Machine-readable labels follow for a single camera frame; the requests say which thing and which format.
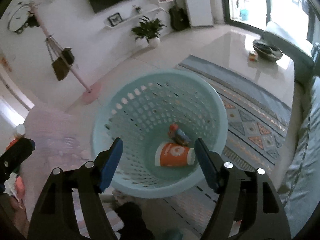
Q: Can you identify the left hand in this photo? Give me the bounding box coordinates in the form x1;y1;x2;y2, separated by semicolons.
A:
4;175;30;238

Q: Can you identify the pink tablecloth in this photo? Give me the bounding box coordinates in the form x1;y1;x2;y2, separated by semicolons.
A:
25;107;117;239

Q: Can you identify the orange paper cup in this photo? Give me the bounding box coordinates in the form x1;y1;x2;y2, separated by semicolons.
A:
154;142;196;167

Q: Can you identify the crushed drink bottle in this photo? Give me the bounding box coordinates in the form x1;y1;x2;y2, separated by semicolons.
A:
168;123;191;146

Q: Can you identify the patterned floor rug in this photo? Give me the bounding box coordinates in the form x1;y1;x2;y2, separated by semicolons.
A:
164;56;291;237

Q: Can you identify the light green plastic basket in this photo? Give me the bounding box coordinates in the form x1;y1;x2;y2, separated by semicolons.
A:
91;69;228;198

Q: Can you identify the grey sofa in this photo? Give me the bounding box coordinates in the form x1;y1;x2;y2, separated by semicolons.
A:
262;22;319;239

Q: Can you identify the brown hanging bag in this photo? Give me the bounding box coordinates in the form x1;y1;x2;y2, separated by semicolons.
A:
52;57;69;81

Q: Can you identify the small orange box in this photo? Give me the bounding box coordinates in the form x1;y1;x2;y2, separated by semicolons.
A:
248;50;258;62

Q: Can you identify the black hanging bag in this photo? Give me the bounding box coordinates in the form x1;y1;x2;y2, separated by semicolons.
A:
62;48;74;65

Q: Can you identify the dark bowl on floor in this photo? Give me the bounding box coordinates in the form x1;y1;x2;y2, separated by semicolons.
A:
252;40;283;62

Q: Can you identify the potted green plant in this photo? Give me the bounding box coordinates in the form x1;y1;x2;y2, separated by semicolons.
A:
131;16;166;48

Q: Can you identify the framed butterfly picture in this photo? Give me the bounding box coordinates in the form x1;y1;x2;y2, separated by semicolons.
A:
108;12;123;27

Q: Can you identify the black guitar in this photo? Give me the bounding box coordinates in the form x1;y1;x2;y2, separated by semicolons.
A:
169;0;190;31

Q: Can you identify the glass balcony door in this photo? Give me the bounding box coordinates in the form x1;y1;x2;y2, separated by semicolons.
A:
221;0;319;44

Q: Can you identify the white refrigerator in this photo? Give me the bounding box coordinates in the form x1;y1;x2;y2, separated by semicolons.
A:
185;0;214;27

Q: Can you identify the white wall shelf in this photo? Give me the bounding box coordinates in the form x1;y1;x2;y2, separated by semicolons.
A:
104;7;166;30

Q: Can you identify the round wall clock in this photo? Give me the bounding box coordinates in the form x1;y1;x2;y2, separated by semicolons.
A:
7;2;31;34

